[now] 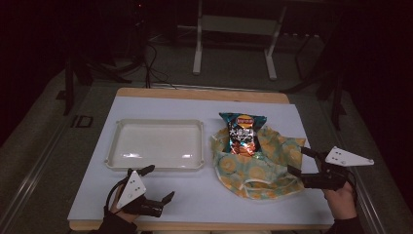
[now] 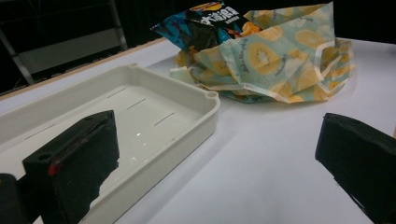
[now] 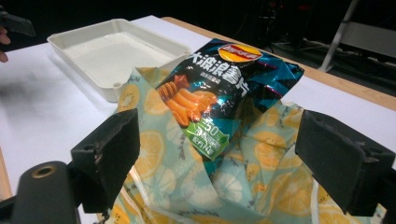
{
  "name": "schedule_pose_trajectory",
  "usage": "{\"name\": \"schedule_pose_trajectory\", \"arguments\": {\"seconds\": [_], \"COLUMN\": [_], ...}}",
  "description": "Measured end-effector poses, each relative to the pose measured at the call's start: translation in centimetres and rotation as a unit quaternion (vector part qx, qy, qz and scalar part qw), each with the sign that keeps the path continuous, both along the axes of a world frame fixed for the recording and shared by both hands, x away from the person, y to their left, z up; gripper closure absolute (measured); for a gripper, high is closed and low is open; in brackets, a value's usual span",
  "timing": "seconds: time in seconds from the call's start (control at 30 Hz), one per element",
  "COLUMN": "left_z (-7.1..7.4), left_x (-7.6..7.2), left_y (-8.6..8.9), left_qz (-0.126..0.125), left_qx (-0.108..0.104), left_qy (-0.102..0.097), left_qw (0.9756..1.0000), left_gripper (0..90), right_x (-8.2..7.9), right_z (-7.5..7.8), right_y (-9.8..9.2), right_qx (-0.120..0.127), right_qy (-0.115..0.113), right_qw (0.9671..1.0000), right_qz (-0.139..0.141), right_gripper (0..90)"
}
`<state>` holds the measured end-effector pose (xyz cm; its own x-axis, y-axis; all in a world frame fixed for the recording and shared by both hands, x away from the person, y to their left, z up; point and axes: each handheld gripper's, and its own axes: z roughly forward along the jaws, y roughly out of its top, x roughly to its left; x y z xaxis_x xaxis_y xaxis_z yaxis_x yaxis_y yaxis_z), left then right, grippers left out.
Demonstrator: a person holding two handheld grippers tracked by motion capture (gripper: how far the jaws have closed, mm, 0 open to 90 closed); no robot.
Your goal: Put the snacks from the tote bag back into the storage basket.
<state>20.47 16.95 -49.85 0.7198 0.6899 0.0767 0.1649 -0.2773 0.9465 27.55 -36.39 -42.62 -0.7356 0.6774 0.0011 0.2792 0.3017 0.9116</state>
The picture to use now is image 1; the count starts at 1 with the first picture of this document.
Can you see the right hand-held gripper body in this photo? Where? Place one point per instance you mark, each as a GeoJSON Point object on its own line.
{"type": "Point", "coordinates": [328, 178]}

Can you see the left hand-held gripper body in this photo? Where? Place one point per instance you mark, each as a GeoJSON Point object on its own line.
{"type": "Point", "coordinates": [131, 190]}

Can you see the cream plastic tray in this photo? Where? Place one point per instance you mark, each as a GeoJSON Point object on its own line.
{"type": "Point", "coordinates": [156, 143]}

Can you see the pineapple print cloth bag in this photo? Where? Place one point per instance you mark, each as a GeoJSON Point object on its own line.
{"type": "Point", "coordinates": [259, 174]}

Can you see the dark foil chip bag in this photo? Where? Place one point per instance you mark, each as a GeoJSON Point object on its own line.
{"type": "Point", "coordinates": [242, 136]}

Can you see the person's left hand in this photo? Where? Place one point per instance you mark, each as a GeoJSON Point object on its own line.
{"type": "Point", "coordinates": [118, 211]}

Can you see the person's right hand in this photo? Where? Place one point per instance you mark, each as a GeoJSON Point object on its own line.
{"type": "Point", "coordinates": [341, 203]}

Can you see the white table mat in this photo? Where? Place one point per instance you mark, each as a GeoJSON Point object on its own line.
{"type": "Point", "coordinates": [195, 195]}

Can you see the black equipment stand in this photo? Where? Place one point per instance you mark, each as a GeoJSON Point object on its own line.
{"type": "Point", "coordinates": [336, 97]}
{"type": "Point", "coordinates": [69, 81]}

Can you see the white metal stand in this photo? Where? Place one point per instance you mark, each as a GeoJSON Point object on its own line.
{"type": "Point", "coordinates": [237, 24]}

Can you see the aluminium rail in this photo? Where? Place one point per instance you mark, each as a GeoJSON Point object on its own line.
{"type": "Point", "coordinates": [29, 182]}
{"type": "Point", "coordinates": [370, 208]}

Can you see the black floor bracket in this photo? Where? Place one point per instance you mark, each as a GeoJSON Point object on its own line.
{"type": "Point", "coordinates": [82, 121]}

